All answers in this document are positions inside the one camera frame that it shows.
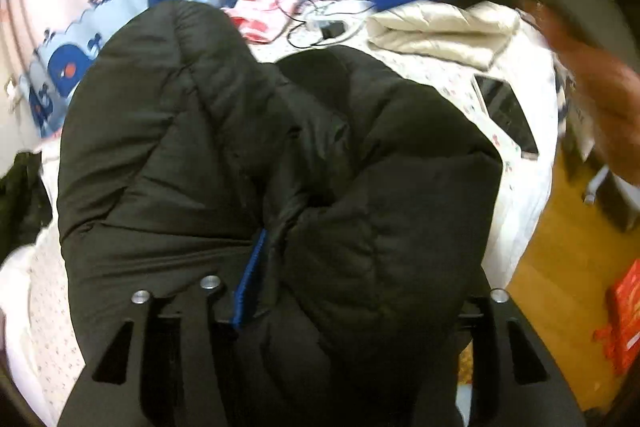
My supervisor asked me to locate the black puffer jacket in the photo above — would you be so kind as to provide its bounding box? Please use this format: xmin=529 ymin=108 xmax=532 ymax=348
xmin=58 ymin=1 xmax=502 ymax=426

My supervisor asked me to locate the person right hand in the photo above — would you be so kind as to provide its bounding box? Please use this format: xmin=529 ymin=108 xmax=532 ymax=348
xmin=521 ymin=0 xmax=639 ymax=185

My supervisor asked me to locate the cream folded jacket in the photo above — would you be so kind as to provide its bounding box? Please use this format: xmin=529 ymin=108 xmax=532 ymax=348
xmin=367 ymin=1 xmax=521 ymax=72

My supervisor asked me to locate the white power strip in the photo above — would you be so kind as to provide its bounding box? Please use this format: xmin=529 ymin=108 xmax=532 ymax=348
xmin=303 ymin=0 xmax=373 ymax=34

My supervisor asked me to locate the red box on floor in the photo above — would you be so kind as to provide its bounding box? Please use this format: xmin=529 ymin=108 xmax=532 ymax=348
xmin=592 ymin=259 xmax=640 ymax=376

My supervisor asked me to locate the cherry print bed sheet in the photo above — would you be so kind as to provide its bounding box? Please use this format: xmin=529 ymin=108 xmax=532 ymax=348
xmin=25 ymin=24 xmax=558 ymax=426

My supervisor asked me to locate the pink checked cloth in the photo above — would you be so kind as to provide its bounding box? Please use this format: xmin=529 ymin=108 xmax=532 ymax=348
xmin=222 ymin=0 xmax=300 ymax=44

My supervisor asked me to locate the black garment by headboard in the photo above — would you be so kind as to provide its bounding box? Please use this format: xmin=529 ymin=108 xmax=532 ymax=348
xmin=0 ymin=152 xmax=52 ymax=262

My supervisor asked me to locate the black cable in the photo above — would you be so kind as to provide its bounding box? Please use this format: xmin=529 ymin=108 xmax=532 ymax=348
xmin=274 ymin=0 xmax=371 ymax=51

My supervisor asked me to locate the wall socket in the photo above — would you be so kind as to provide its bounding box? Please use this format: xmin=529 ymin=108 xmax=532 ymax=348
xmin=3 ymin=76 xmax=23 ymax=113

